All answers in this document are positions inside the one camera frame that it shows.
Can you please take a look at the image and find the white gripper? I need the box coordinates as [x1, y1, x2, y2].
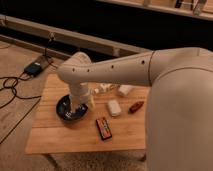
[69, 83, 95, 112]

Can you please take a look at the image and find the black orange eraser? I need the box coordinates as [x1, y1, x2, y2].
[96, 117, 112, 140]

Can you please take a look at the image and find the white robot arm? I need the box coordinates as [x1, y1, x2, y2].
[58, 47, 213, 171]

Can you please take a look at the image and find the white sponge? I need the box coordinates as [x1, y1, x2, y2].
[107, 100, 121, 117]

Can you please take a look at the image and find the dark round bowl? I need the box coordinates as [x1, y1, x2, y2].
[56, 95, 88, 122]

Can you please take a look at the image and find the white crumpled cloth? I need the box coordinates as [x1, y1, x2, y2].
[93, 83, 117, 95]

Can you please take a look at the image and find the white cup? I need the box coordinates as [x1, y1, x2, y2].
[118, 85, 133, 97]

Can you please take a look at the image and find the wooden table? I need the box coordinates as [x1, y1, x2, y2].
[25, 74, 149, 154]

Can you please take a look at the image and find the black power adapter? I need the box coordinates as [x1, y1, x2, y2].
[24, 63, 42, 76]

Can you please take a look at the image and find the brown small block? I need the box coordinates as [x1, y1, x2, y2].
[129, 101, 144, 114]

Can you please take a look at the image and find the long wooden bench rail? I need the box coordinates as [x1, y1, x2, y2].
[0, 14, 149, 57]

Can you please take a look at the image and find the black floor cable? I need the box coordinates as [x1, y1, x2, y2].
[0, 56, 68, 145]

